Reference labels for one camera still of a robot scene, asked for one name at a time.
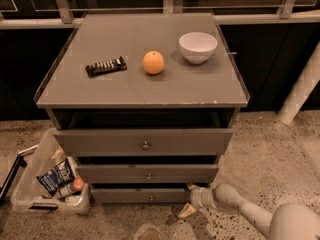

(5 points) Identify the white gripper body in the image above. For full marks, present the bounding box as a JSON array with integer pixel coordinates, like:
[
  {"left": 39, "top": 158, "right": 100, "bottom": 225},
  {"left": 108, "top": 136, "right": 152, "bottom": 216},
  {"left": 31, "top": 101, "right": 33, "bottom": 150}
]
[{"left": 190, "top": 186, "right": 216, "bottom": 209}]

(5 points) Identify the grey bottom drawer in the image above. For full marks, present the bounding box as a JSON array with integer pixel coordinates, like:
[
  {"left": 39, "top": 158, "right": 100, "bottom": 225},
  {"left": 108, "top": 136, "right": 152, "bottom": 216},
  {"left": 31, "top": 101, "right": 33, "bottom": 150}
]
[{"left": 91, "top": 188, "right": 190, "bottom": 204}]

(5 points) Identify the grey drawer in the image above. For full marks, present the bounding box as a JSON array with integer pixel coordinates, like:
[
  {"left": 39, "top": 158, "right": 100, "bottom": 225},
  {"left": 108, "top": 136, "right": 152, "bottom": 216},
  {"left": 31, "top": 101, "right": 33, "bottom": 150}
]
[
  {"left": 77, "top": 164, "right": 218, "bottom": 183},
  {"left": 91, "top": 188, "right": 190, "bottom": 204},
  {"left": 54, "top": 128, "right": 233, "bottom": 157}
]

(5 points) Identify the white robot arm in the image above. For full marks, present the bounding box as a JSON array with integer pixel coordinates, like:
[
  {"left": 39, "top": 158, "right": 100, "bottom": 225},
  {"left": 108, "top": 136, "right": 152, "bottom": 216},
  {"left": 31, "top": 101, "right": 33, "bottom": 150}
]
[{"left": 178, "top": 42, "right": 320, "bottom": 240}]

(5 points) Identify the grey top drawer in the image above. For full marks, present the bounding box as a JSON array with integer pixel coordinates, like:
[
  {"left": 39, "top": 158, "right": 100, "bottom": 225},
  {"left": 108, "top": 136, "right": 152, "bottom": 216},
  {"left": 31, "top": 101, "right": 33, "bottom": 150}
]
[{"left": 54, "top": 128, "right": 233, "bottom": 157}]

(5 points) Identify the grey drawer cabinet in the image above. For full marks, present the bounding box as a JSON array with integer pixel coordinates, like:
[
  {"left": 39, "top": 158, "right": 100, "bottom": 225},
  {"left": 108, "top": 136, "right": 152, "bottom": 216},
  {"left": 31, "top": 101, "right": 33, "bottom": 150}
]
[{"left": 35, "top": 13, "right": 249, "bottom": 191}]

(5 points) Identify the grey middle drawer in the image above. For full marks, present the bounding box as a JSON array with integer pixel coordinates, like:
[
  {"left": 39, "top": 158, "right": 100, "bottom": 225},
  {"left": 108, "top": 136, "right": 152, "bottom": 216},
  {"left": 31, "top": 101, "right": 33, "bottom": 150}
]
[{"left": 77, "top": 164, "right": 218, "bottom": 183}]

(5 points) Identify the red apple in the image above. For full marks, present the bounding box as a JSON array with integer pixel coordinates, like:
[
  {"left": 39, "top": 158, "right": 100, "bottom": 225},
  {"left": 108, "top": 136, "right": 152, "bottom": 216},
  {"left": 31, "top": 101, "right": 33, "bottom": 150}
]
[{"left": 72, "top": 177, "right": 84, "bottom": 191}]

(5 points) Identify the small plastic bottle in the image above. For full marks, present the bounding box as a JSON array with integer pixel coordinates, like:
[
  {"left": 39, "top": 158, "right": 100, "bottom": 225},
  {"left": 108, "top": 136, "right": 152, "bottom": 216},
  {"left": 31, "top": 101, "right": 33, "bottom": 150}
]
[{"left": 54, "top": 184, "right": 76, "bottom": 199}]

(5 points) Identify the blue chip bag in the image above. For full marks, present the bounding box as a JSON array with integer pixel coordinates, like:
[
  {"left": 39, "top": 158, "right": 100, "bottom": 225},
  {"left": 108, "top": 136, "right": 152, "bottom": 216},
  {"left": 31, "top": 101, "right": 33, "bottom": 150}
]
[{"left": 36, "top": 158, "right": 75, "bottom": 196}]

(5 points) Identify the orange fruit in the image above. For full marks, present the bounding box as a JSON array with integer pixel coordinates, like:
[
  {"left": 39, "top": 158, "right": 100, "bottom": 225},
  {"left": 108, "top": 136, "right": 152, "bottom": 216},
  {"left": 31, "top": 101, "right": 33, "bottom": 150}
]
[{"left": 143, "top": 51, "right": 164, "bottom": 75}]

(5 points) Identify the white ceramic bowl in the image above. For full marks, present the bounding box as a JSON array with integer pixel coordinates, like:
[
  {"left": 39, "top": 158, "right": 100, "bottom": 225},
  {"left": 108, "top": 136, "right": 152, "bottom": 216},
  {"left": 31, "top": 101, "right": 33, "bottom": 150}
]
[{"left": 179, "top": 32, "right": 218, "bottom": 64}]

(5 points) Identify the black snack bar wrapper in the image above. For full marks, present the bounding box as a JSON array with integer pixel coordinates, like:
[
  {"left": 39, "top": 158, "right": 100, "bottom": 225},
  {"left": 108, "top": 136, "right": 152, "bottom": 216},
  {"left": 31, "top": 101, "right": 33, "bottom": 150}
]
[{"left": 85, "top": 57, "right": 127, "bottom": 78}]

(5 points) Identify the clear plastic bin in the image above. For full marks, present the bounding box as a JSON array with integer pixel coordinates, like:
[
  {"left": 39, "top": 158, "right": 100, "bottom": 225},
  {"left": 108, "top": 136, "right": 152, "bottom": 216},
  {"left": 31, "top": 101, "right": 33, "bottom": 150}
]
[{"left": 11, "top": 128, "right": 90, "bottom": 214}]

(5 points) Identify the metal railing frame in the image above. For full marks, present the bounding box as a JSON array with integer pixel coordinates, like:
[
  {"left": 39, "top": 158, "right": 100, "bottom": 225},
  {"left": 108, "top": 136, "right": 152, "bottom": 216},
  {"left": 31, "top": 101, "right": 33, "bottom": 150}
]
[{"left": 0, "top": 0, "right": 320, "bottom": 29}]

